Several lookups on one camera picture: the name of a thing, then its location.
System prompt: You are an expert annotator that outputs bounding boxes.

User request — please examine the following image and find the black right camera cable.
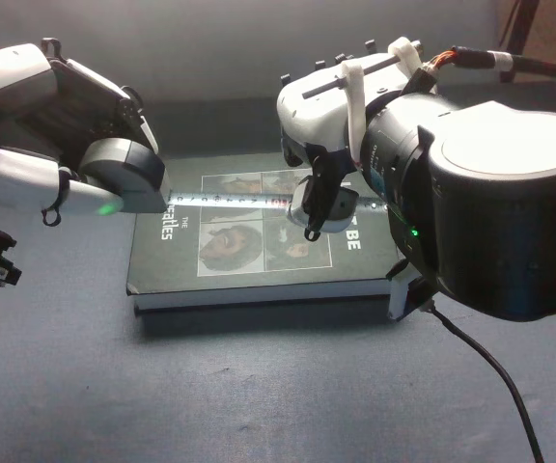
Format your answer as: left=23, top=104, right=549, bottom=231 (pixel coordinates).
left=430, top=299, right=547, bottom=463

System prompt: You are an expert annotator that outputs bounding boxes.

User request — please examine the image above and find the dark wooden stand leg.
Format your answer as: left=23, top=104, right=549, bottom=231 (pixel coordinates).
left=498, top=0, right=541, bottom=55

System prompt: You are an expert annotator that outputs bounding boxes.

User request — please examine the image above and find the black Let It Be album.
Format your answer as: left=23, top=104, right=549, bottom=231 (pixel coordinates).
left=125, top=153, right=404, bottom=317

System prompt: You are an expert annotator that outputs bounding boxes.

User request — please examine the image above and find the black taped arm cable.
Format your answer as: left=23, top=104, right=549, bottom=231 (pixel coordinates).
left=420, top=45, right=556, bottom=97

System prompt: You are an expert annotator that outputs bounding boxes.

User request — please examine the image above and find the grey table cloth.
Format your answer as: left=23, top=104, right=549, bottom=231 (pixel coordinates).
left=0, top=81, right=556, bottom=463

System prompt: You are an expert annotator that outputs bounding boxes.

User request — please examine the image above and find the grey and black tape measure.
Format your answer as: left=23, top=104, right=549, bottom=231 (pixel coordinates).
left=78, top=137, right=390, bottom=216

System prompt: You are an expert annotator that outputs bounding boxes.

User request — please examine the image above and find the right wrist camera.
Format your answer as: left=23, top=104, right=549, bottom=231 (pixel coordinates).
left=384, top=259, right=437, bottom=322

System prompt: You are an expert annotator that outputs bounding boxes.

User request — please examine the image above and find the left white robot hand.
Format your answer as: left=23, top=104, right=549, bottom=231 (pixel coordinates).
left=0, top=38, right=159, bottom=228

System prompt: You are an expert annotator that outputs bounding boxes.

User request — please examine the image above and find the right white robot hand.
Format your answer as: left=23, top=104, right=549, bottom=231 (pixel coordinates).
left=275, top=39, right=407, bottom=241

